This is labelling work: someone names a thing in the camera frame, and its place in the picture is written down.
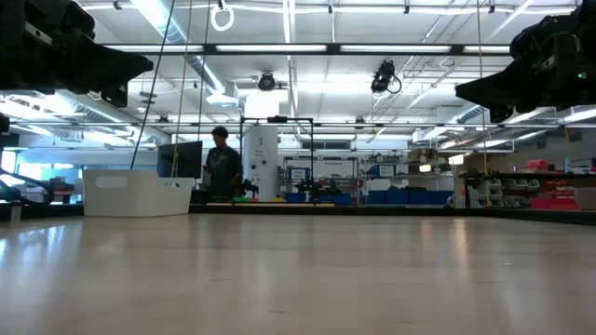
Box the red storage bin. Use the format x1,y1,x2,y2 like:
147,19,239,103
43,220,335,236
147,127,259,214
529,197,581,211

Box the black overhead camera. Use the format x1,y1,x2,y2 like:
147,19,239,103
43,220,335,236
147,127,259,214
370,59,403,95

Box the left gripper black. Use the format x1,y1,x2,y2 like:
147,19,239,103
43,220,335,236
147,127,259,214
0,0,155,109

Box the white looped ceiling cable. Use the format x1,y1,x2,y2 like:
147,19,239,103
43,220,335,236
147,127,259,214
210,2,236,33

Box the thick black cable hose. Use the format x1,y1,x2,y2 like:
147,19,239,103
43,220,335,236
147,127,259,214
0,167,57,207

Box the black aluminium table frame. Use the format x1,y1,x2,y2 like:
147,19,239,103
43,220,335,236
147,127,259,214
0,43,596,227

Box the black metal rig frame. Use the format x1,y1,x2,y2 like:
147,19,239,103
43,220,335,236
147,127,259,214
239,115,316,196

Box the round ceiling camera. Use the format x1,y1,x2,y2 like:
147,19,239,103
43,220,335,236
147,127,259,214
257,71,278,92

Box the black workbench shelf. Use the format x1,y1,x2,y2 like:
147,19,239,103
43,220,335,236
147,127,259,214
458,169,596,210

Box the dark computer monitor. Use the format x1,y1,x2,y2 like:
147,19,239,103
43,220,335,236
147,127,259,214
156,141,204,180

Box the person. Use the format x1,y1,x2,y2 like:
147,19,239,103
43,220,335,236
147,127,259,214
202,126,244,199

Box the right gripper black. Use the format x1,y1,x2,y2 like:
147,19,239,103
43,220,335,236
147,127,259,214
454,0,596,125

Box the white cylindrical tank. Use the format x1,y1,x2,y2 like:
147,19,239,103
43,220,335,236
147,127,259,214
241,126,279,202

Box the white plastic bin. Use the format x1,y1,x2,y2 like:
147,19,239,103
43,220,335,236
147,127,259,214
82,168,195,218

